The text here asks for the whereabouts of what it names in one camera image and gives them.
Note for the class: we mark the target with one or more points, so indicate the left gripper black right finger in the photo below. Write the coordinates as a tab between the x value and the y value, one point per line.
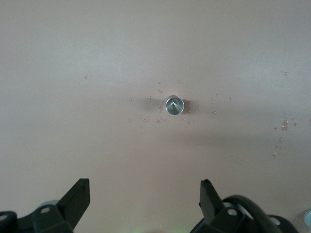
210	201

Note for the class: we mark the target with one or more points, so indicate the brown table cover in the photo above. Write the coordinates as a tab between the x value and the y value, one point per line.
73	72

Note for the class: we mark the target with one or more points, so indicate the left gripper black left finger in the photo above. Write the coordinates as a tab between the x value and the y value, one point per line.
74	204

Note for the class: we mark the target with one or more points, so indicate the small clear glass cup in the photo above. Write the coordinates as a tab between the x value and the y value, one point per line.
174	106

